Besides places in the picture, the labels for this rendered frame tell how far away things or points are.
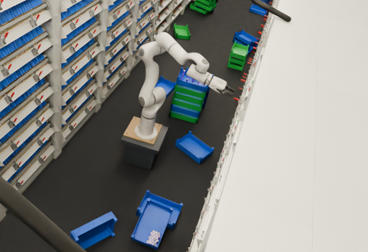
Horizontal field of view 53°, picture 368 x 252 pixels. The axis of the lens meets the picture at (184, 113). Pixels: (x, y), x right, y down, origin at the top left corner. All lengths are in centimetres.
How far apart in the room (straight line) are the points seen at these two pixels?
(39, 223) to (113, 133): 296
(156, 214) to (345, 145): 195
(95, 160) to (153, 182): 52
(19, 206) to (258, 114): 72
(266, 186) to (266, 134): 19
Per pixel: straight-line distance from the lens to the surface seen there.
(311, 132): 110
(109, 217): 264
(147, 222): 282
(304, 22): 182
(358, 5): 236
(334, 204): 93
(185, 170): 328
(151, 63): 269
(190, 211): 302
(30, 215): 55
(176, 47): 250
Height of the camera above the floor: 236
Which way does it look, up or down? 38 degrees down
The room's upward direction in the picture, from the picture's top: 14 degrees clockwise
